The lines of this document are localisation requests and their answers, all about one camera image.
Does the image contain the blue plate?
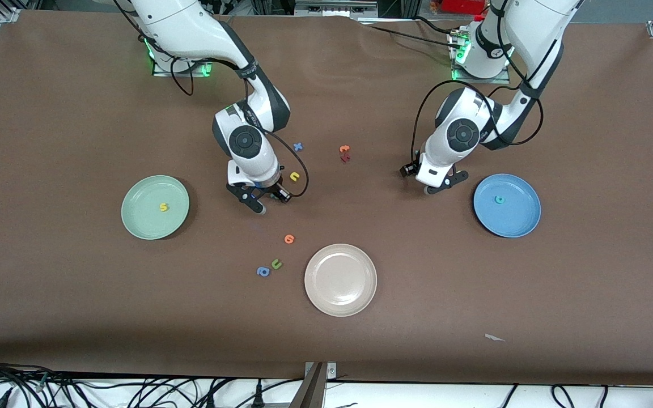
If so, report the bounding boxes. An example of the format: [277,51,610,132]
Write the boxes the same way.
[473,173,542,239]

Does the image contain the beige plate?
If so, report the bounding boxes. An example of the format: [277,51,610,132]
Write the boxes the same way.
[304,243,378,317]

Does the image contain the green plate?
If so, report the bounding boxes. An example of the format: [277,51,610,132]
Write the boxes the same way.
[121,175,190,241]

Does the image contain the red box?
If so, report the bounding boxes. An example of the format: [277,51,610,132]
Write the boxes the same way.
[443,0,489,15]

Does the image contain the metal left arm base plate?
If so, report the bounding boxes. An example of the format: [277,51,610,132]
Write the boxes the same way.
[451,31,511,84]

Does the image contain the black table cable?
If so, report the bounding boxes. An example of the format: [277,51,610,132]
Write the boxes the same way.
[361,16,463,49]

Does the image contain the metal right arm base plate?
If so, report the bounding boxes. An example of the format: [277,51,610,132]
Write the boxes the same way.
[152,57,214,77]

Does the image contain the grey metal frame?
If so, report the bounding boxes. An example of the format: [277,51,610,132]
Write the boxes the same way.
[295,0,378,18]

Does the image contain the aluminium post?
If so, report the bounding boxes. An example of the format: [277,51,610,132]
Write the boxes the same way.
[290,363,327,408]

